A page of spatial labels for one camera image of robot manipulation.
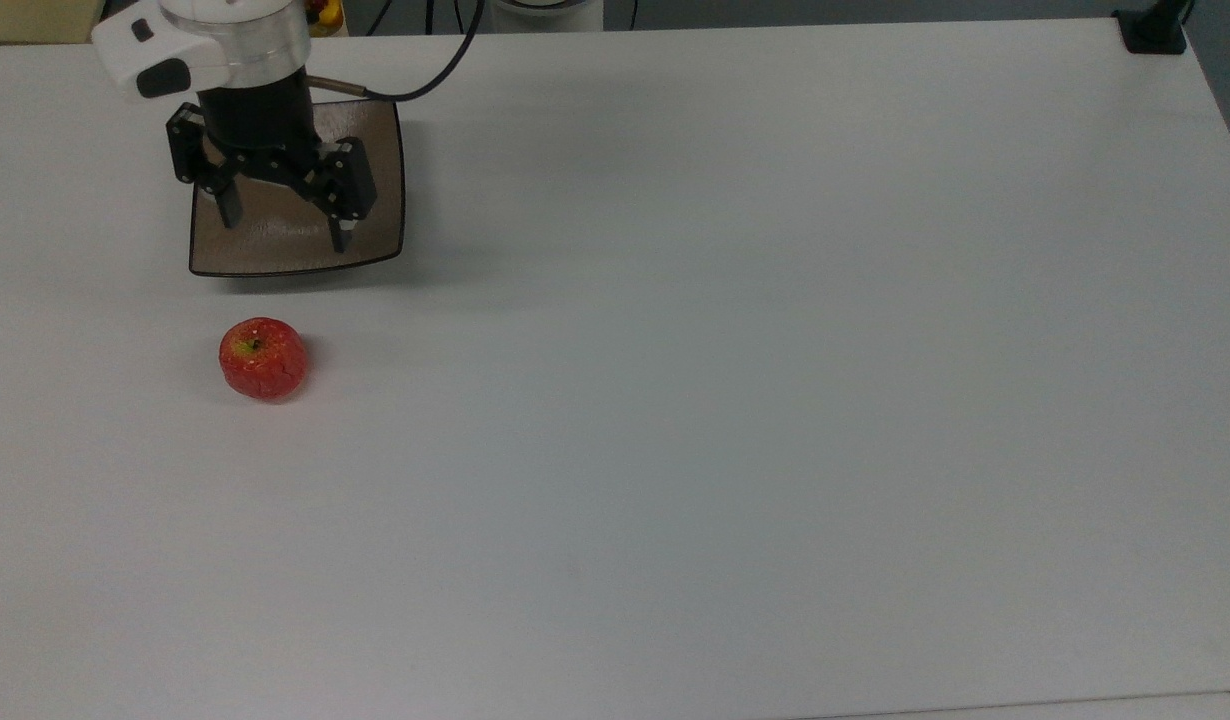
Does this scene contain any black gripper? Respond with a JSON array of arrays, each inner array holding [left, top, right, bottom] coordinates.
[[166, 72, 379, 254]]

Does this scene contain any red apple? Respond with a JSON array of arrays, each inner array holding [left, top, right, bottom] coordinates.
[[219, 317, 309, 403]]

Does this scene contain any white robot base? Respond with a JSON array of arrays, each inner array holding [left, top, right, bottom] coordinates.
[[489, 0, 605, 33]]

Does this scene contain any square brown ceramic plate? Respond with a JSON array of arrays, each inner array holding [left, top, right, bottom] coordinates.
[[188, 97, 407, 279]]

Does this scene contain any beige board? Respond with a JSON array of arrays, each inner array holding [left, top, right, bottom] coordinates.
[[0, 0, 107, 44]]

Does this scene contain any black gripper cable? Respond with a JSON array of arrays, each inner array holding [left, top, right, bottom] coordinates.
[[307, 0, 488, 103]]

